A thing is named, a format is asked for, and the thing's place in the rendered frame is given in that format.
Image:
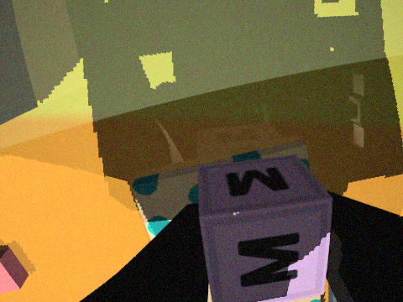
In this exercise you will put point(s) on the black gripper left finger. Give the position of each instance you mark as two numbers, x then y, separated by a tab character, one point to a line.
170	268

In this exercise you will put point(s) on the dark purple labelled cube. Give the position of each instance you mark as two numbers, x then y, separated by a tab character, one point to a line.
265	227

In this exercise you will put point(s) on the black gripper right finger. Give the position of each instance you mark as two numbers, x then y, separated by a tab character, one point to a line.
365	261

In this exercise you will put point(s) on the cream polka-dot strip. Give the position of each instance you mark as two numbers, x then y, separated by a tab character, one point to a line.
161	196

